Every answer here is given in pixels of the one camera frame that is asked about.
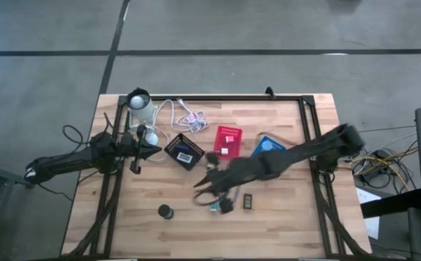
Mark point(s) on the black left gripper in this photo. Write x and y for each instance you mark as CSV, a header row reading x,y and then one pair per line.
x,y
134,145

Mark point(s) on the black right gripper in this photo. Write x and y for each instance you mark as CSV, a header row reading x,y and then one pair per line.
x,y
226,181

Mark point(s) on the blue white charger cube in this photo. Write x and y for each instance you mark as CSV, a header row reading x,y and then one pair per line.
x,y
213,207

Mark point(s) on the dark blue mini stapler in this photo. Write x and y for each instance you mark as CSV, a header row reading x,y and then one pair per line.
x,y
181,147

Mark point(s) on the white digital clock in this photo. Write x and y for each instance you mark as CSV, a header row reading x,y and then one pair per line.
x,y
184,157

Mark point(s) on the black round cap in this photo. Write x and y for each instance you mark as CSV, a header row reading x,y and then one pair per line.
x,y
165,210

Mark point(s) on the blue capped hourglass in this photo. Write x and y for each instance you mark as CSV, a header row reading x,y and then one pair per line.
x,y
267,145

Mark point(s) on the blue mesh plastic basket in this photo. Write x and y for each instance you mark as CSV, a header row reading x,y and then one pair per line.
x,y
279,146

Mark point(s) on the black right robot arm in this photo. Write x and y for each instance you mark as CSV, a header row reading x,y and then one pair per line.
x,y
305,152

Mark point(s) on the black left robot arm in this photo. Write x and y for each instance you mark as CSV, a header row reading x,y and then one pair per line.
x,y
61,163

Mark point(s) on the white cylinder appliance black rim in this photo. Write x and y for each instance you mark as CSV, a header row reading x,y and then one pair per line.
x,y
143,112

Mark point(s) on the black digital clock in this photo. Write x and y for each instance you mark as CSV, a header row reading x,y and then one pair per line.
x,y
247,201

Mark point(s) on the black mesh plastic basket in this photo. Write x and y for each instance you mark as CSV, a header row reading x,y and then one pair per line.
x,y
197,150

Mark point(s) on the red mesh plastic basket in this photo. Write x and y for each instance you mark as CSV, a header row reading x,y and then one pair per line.
x,y
232,130

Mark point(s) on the black clamp hook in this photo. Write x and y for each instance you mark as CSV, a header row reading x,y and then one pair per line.
x,y
269,93

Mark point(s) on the white paper sheet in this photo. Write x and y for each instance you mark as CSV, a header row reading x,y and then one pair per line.
x,y
372,224

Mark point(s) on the black desk foot bar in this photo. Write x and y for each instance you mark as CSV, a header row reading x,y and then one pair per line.
x,y
392,204

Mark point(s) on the black aluminium table frame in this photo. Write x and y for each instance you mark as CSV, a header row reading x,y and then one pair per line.
x,y
214,98

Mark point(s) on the grey metal furniture frame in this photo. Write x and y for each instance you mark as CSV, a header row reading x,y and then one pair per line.
x,y
0,179

